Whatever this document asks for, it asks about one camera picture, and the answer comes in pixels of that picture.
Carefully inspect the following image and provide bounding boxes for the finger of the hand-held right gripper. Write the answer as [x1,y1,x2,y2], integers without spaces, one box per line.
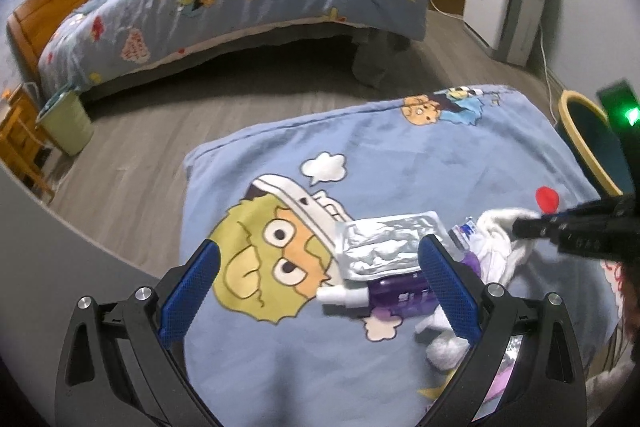
[542,192,640,229]
[511,218,640,262]

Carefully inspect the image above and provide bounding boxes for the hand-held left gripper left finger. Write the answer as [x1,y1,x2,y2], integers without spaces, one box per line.
[55,238,221,427]

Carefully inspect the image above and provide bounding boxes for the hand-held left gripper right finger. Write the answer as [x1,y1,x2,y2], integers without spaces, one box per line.
[417,234,588,427]

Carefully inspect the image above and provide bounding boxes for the yellow rimmed teal waste bin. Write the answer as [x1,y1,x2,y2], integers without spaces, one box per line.
[559,90,626,198]

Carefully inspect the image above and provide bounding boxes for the small blue white packet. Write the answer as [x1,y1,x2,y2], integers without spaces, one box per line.
[449,218,481,253]

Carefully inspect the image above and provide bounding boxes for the purple tube with white cap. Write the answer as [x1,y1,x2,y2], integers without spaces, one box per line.
[316,273,436,318]

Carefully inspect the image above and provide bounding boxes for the white cloth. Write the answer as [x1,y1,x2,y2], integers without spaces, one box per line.
[475,206,538,283]

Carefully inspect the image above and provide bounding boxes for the white tissue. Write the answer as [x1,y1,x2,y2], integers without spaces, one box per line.
[414,307,473,372]

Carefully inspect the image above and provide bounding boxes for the silver foil packet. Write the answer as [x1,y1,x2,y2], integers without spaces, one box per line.
[336,211,446,282]

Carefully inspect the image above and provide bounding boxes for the person's right forearm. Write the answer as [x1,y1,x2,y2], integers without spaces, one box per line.
[585,264,640,427]

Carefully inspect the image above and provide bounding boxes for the cartoon-print blue table cloth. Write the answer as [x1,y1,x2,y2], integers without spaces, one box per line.
[182,84,623,427]

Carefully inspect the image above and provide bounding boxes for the light green waste bin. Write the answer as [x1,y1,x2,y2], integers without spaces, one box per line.
[36,88,94,156]

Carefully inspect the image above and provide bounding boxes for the wooden nightstand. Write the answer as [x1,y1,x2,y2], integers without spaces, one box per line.
[0,84,56,202]

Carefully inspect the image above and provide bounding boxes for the grey cloth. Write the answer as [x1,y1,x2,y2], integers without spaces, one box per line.
[352,29,416,88]

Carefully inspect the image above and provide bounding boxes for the cartoon printed blue blanket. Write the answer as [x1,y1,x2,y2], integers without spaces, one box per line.
[37,0,431,95]

